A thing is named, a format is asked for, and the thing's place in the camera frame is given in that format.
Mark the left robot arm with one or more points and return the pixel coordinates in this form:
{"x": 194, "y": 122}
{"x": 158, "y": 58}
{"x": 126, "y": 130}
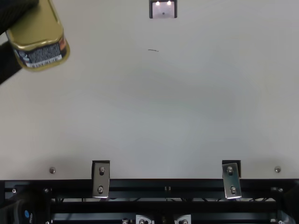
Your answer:
{"x": 21, "y": 207}

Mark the gold rectangular tin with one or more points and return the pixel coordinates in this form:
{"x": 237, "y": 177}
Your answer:
{"x": 35, "y": 28}

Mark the small square scanner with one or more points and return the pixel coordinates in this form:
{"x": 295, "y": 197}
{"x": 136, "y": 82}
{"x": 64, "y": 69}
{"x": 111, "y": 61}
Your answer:
{"x": 163, "y": 9}

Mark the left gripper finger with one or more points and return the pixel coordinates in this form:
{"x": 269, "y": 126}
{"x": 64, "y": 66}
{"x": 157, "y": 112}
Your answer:
{"x": 11, "y": 11}
{"x": 7, "y": 63}

